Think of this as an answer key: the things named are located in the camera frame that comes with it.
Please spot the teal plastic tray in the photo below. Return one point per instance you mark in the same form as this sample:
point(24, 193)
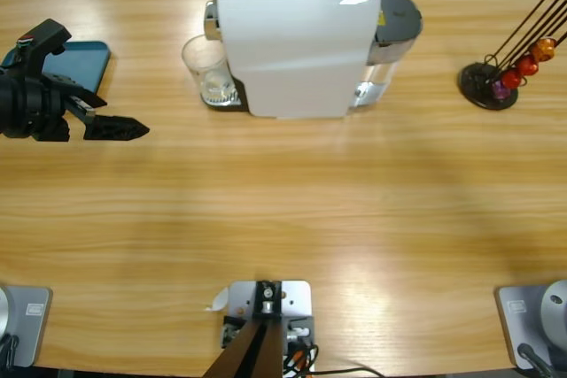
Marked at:
point(88, 64)

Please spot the dark camera post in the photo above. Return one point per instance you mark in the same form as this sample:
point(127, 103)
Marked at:
point(252, 351)

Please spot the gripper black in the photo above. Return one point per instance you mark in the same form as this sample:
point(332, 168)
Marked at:
point(26, 108)

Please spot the white paper tag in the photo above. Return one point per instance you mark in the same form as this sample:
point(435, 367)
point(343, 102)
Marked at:
point(219, 300)

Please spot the black capsule holder with rods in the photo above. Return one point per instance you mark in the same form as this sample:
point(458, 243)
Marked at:
point(480, 86)

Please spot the white capsule coffee machine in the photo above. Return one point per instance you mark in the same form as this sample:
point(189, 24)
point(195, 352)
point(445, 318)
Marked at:
point(292, 50)

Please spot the orange coffee capsule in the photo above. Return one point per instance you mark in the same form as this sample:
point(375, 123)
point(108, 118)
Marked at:
point(545, 49)

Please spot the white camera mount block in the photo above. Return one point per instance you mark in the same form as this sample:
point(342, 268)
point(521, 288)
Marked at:
point(294, 294)

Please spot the red coffee capsule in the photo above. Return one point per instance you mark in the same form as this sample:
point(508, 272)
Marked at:
point(510, 79)
point(527, 65)

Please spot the clear drinking glass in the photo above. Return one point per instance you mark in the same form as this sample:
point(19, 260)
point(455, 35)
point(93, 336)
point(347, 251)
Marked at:
point(199, 59)

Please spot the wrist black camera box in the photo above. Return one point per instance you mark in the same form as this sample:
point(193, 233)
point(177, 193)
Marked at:
point(44, 37)

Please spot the purple coffee capsule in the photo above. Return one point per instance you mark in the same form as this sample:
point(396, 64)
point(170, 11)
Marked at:
point(500, 91)

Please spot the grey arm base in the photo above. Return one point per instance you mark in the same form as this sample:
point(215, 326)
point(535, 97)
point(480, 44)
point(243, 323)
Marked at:
point(31, 329)
point(553, 307)

